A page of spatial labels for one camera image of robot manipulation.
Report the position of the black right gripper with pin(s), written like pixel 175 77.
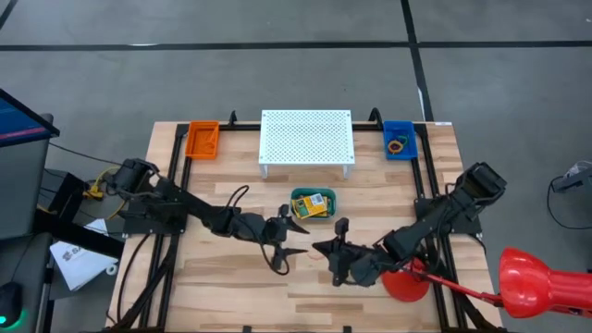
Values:
pixel 358 266

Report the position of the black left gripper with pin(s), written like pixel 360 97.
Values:
pixel 259 229

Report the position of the orange rubber band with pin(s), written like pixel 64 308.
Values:
pixel 316 257

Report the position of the teal plastic bin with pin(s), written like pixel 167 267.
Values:
pixel 296 190

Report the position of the orange coil wristband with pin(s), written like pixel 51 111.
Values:
pixel 389 148

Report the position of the purple coil wristband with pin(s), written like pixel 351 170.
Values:
pixel 396 147

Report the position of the blue plastic basket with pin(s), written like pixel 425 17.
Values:
pixel 411 155

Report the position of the orange plastic basket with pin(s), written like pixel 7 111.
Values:
pixel 196 152

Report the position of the green coil wristband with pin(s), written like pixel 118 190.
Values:
pixel 406 139

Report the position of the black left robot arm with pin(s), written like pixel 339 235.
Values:
pixel 185 208

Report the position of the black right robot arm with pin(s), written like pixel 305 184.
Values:
pixel 444 217

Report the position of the red desk lamp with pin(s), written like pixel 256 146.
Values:
pixel 532 282

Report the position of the black side desk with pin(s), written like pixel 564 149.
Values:
pixel 69 231

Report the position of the white perforated metal shelf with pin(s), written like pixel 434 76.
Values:
pixel 305 139

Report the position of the small white paper sheet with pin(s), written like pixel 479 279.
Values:
pixel 97 227

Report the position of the white printed booklet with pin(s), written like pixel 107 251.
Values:
pixel 78 263

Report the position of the grey computer box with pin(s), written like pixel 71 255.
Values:
pixel 23 185

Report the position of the black computer mouse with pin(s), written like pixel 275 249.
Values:
pixel 9 303

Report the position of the monitor with blue screen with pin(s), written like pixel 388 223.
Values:
pixel 18 120

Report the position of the black aluminium table frame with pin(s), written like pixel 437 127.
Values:
pixel 240 126

